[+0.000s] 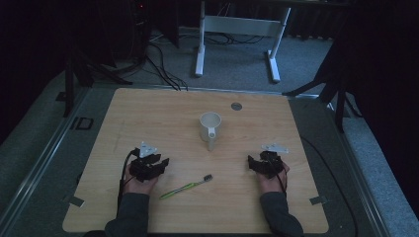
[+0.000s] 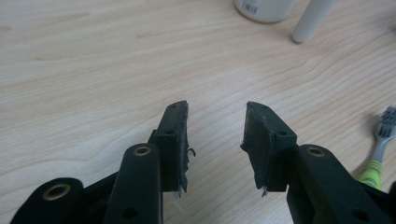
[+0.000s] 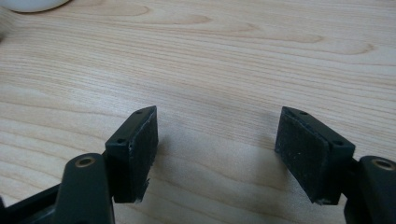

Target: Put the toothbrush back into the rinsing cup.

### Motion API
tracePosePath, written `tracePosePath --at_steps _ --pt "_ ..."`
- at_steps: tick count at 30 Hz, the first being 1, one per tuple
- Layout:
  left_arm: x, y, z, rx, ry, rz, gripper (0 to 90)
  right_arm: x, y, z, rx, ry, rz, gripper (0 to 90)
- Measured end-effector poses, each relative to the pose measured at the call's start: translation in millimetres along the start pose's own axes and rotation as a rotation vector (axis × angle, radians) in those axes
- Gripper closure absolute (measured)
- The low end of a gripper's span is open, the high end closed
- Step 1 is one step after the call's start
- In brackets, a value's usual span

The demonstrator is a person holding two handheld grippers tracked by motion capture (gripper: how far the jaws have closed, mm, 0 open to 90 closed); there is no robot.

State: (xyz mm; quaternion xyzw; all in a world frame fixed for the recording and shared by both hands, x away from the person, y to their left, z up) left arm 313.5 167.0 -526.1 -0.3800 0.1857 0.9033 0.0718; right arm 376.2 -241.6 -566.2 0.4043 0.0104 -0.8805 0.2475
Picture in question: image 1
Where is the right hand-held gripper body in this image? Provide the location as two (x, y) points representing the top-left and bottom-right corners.
(258, 142), (291, 181)

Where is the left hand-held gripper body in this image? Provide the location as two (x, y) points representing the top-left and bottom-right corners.
(128, 141), (165, 183)

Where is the green toothbrush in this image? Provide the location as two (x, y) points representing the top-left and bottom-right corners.
(159, 174), (213, 200)

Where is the white mug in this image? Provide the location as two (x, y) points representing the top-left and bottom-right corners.
(199, 112), (222, 152)

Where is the person's right hand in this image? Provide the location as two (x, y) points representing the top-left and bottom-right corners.
(256, 161), (292, 195)

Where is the person's left hand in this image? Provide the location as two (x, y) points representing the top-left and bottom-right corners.
(123, 170), (160, 196)

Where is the black tripod stand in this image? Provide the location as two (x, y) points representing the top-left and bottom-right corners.
(55, 48), (133, 119)
(282, 33), (364, 134)

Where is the dark computer tower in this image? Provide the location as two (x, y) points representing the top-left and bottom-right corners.
(129, 0), (154, 64)

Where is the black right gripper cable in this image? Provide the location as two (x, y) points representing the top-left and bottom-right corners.
(268, 153), (289, 196)

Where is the thin black cable on mat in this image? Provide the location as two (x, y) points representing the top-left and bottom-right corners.
(299, 135), (360, 237)

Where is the black floor cable bundle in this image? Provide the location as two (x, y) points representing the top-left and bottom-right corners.
(144, 41), (190, 92)

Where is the metal floor rail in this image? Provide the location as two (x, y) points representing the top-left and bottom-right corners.
(0, 86), (92, 228)
(324, 100), (391, 237)

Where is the white desk frame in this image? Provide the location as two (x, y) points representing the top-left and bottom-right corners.
(195, 0), (293, 84)

